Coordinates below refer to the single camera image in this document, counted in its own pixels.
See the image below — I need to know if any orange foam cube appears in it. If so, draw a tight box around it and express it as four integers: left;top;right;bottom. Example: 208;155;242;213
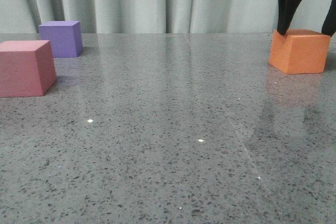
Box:
269;29;331;74

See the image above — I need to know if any pale green curtain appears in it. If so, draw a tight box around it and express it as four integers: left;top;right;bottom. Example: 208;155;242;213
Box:
0;0;336;35

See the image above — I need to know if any purple foam cube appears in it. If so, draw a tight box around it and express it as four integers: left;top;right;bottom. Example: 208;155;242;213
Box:
39;20;83;58

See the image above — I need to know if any pink foam cube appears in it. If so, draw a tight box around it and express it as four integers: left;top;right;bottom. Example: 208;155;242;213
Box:
1;40;57;98

